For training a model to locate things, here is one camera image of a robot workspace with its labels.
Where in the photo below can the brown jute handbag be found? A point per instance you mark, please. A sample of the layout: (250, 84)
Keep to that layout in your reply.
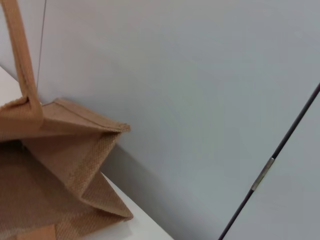
(50, 175)

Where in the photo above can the metal wall panel hinge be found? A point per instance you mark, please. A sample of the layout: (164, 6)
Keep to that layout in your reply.
(263, 173)

